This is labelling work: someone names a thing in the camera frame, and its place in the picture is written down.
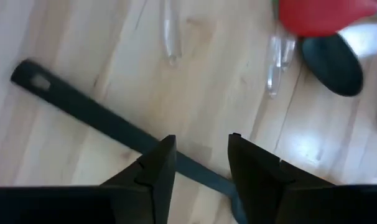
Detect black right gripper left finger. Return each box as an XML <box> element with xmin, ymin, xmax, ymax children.
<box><xmin>0</xmin><ymin>134</ymin><xmax>177</xmax><ymax>224</ymax></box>

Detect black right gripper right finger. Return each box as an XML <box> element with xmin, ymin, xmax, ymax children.
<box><xmin>227</xmin><ymin>133</ymin><xmax>377</xmax><ymax>224</ymax></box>

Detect red silicone spatula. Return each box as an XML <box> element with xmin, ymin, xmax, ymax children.
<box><xmin>277</xmin><ymin>0</ymin><xmax>377</xmax><ymax>38</ymax></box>

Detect green-headed clear pick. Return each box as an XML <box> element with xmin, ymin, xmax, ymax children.
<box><xmin>264</xmin><ymin>0</ymin><xmax>298</xmax><ymax>99</ymax></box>

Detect orange eraser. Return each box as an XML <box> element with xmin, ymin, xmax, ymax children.
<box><xmin>162</xmin><ymin>0</ymin><xmax>183</xmax><ymax>66</ymax></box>

